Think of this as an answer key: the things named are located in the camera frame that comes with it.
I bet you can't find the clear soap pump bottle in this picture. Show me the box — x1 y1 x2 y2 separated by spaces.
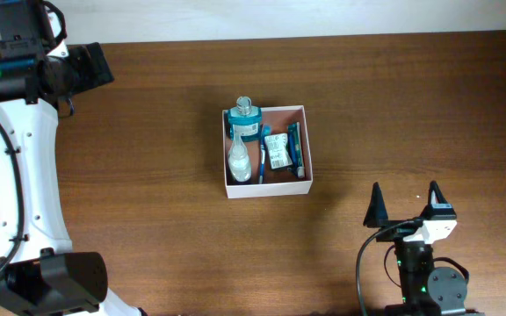
228 135 252 183

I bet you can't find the red green toothpaste tube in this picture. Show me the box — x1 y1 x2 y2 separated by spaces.
287 122 300 177

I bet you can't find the blue white toothbrush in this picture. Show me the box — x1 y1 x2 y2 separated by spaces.
258 124 271 184

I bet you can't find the white cardboard box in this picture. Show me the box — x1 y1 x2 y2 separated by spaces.
221 105 313 198

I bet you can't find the blue disposable razor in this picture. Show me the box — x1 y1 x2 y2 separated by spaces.
295 124 305 178

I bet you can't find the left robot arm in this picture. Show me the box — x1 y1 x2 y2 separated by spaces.
0 1 142 315

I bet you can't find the teal mouthwash bottle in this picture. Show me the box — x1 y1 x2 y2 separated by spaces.
228 97 262 142

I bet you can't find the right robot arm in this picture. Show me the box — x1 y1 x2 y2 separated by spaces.
356 181 470 315

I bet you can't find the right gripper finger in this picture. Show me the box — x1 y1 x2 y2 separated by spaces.
428 181 447 206
363 182 388 228

